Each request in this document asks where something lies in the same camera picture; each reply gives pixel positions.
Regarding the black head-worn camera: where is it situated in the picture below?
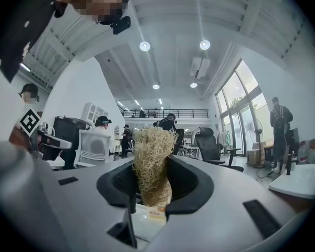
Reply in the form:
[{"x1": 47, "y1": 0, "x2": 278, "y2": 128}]
[{"x1": 109, "y1": 15, "x2": 132, "y2": 35}]

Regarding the white wall cabinet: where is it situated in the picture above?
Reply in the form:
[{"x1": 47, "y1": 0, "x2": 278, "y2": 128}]
[{"x1": 83, "y1": 102, "x2": 109, "y2": 125}]

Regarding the mezzanine balcony black railing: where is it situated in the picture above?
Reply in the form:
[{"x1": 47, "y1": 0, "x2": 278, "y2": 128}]
[{"x1": 118, "y1": 108, "x2": 210, "y2": 127}]

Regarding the person's black shirt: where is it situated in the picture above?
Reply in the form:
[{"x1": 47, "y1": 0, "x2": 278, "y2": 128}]
[{"x1": 0, "y1": 0, "x2": 69, "y2": 83}]

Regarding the translucent beige soap pump bottle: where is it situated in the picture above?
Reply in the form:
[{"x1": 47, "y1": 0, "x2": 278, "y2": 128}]
[{"x1": 146, "y1": 205, "x2": 166, "y2": 224}]

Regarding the large glass window wall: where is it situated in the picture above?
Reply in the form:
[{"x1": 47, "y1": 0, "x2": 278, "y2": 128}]
[{"x1": 215, "y1": 59, "x2": 270, "y2": 157}]

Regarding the person's head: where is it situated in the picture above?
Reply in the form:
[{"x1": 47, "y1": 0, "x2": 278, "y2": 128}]
[{"x1": 56, "y1": 0, "x2": 131, "y2": 23}]

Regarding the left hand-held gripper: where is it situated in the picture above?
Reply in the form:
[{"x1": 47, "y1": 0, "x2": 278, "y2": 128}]
[{"x1": 18, "y1": 108, "x2": 73, "y2": 160}]

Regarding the beige fibrous loofah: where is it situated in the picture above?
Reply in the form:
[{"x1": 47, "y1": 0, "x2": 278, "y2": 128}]
[{"x1": 132, "y1": 126, "x2": 178, "y2": 208}]

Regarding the small black faucet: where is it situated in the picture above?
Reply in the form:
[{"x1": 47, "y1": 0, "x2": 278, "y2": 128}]
[{"x1": 285, "y1": 153, "x2": 295, "y2": 176}]

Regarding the white ceiling air conditioner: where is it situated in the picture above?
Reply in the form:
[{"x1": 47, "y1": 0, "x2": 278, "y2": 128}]
[{"x1": 190, "y1": 57, "x2": 211, "y2": 78}]

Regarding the brown cardboard box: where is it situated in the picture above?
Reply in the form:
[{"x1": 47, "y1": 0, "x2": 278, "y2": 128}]
[{"x1": 246, "y1": 140, "x2": 266, "y2": 167}]

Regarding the person's left forearm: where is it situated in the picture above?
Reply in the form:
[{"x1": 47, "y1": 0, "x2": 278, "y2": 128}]
[{"x1": 8, "y1": 126, "x2": 32, "y2": 152}]

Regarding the wooden vanity with white sink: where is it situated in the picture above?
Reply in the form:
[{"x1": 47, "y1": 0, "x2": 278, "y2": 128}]
[{"x1": 267, "y1": 162, "x2": 315, "y2": 212}]

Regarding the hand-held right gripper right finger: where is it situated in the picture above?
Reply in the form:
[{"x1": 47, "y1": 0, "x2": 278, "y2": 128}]
[{"x1": 148, "y1": 154, "x2": 296, "y2": 252}]

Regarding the clothes rack with garments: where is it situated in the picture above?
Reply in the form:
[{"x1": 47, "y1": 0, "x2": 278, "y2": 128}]
[{"x1": 216, "y1": 130, "x2": 231, "y2": 156}]

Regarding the white mesh office chair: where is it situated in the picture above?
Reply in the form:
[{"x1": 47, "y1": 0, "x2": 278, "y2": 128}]
[{"x1": 73, "y1": 129, "x2": 116, "y2": 169}]

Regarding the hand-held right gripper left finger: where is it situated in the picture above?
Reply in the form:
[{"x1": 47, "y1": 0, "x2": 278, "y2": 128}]
[{"x1": 34, "y1": 157, "x2": 142, "y2": 252}]

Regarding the grey pedestal fan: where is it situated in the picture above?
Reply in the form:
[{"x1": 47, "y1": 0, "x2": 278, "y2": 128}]
[{"x1": 248, "y1": 118, "x2": 266, "y2": 167}]

